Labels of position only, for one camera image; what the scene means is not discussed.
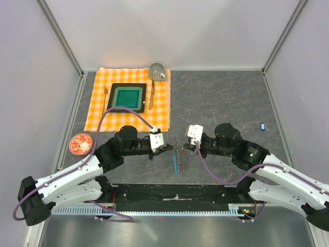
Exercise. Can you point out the gold knife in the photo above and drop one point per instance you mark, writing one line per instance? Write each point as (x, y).
(152, 95)

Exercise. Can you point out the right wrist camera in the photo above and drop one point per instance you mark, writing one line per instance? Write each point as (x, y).
(194, 134)

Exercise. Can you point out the grey striped mug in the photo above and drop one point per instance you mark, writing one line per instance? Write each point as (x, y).
(157, 72)

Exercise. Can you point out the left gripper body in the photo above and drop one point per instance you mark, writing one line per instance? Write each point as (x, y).
(143, 148)

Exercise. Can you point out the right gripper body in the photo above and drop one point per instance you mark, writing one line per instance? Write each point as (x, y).
(207, 145)

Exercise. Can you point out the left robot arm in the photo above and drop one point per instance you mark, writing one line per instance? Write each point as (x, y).
(85, 180)

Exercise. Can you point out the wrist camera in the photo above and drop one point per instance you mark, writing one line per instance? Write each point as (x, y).
(194, 134)
(156, 139)

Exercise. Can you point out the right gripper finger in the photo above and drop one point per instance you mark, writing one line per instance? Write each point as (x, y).
(187, 146)
(193, 150)

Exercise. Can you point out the gold fork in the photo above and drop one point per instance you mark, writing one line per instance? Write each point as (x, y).
(105, 91)

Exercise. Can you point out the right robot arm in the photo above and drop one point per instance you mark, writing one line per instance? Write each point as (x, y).
(266, 178)

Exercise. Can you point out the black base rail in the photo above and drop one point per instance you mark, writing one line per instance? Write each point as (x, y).
(173, 198)

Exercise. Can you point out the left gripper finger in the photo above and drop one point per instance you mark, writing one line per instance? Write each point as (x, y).
(167, 147)
(160, 151)

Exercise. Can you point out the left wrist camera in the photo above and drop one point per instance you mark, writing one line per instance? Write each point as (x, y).
(156, 139)

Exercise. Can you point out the orange white checkered cloth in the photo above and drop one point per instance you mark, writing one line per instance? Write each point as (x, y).
(158, 116)

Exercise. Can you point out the red white patterned bowl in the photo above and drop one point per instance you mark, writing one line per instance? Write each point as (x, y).
(81, 144)

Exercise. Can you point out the black green square plate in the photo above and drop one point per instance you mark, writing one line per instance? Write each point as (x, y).
(129, 95)

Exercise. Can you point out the blue tag key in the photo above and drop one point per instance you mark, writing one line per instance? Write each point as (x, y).
(263, 127)

